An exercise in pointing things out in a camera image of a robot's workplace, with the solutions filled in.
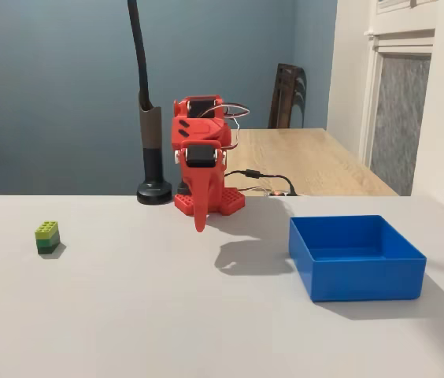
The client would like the green lego brick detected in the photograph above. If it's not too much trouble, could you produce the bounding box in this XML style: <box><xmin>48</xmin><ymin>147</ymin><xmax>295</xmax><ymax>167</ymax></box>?
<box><xmin>35</xmin><ymin>220</ymin><xmax>61</xmax><ymax>255</ymax></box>

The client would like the blue plastic bin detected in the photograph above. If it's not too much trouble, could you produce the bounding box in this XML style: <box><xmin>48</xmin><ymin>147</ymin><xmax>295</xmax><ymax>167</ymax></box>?
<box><xmin>288</xmin><ymin>214</ymin><xmax>427</xmax><ymax>303</ymax></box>

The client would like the black gooseneck stand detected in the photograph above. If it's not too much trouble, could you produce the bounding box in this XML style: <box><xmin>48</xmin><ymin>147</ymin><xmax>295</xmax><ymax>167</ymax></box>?
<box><xmin>126</xmin><ymin>0</ymin><xmax>174</xmax><ymax>205</ymax></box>

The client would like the dark wooden chair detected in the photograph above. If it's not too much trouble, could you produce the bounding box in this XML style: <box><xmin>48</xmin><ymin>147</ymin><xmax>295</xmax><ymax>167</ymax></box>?
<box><xmin>268</xmin><ymin>62</ymin><xmax>308</xmax><ymax>130</ymax></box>

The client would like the light wooden table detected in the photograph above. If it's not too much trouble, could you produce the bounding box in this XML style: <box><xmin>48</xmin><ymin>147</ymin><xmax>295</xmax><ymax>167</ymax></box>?
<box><xmin>221</xmin><ymin>128</ymin><xmax>399</xmax><ymax>197</ymax></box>

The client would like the white framed glass door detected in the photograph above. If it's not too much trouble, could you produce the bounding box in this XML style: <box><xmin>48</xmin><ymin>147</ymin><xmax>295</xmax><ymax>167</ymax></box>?
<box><xmin>358</xmin><ymin>0</ymin><xmax>438</xmax><ymax>197</ymax></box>

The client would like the black power cable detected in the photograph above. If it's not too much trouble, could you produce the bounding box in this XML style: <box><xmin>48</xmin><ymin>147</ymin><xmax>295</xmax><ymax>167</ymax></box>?
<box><xmin>224</xmin><ymin>169</ymin><xmax>298</xmax><ymax>197</ymax></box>

